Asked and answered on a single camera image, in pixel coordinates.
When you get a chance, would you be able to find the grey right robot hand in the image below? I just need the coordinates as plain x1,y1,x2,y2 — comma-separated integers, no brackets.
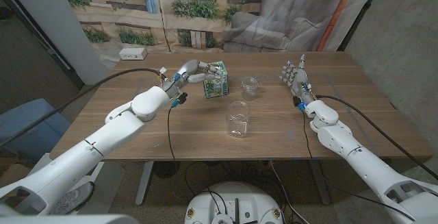
279,53,318,107

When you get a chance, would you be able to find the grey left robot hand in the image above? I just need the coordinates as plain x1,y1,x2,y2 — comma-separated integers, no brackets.
162,58,225,98

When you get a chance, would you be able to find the teal floral tissue box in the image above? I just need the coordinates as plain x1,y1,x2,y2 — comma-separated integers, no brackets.
202,60,229,99

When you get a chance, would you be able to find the small clear glass jar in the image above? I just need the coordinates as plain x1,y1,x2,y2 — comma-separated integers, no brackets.
241,76,260,101

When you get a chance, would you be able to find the printed fabric backdrop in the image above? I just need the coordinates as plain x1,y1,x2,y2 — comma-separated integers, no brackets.
56,0,381,68

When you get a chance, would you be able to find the white power strip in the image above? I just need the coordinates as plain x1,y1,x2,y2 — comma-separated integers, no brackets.
118,47,149,61

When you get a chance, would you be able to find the large clear plastic cup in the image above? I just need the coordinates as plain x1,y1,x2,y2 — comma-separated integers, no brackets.
225,101,251,139

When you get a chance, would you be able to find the black backdrop stand pole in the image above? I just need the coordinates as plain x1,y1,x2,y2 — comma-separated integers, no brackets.
337,0,386,52

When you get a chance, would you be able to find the black round floor fan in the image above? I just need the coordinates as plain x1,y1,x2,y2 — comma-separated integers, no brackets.
153,161,181,179

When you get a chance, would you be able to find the grey table leg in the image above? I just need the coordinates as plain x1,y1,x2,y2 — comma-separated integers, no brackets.
309,158,331,206

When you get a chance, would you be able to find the white table leg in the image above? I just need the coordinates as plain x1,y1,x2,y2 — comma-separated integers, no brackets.
135,161,155,207

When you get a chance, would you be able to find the white robot torso base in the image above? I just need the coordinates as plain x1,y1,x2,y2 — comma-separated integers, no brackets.
183,181,284,224

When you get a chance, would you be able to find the blue-grey ottoman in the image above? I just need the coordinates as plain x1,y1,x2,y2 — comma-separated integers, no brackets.
0,97,72,163

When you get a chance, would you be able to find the grey sneaker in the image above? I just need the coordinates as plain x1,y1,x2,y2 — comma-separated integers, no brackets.
51,182,96,215

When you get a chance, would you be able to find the white robot chest edge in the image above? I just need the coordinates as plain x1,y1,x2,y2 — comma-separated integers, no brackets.
0,214,140,224

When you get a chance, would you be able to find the brown cardboard box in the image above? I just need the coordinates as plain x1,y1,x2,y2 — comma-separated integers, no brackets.
0,157,34,188

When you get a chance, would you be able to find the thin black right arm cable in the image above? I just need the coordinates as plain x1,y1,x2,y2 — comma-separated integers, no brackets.
301,110,417,222

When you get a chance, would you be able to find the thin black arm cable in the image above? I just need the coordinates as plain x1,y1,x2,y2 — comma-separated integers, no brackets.
166,105,179,170
301,110,417,222

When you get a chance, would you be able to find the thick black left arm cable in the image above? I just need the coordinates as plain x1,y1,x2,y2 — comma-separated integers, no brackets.
0,68,167,148

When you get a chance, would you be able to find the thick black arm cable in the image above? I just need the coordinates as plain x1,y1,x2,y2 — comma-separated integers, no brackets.
315,95,438,180
0,68,167,148

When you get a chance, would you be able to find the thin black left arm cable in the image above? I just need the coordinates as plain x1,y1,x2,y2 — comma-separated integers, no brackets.
166,105,179,170

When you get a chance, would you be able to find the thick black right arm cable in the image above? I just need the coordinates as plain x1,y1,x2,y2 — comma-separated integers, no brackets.
315,95,438,180

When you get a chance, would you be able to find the grey floor cable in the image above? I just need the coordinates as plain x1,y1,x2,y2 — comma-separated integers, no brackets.
269,160,311,224

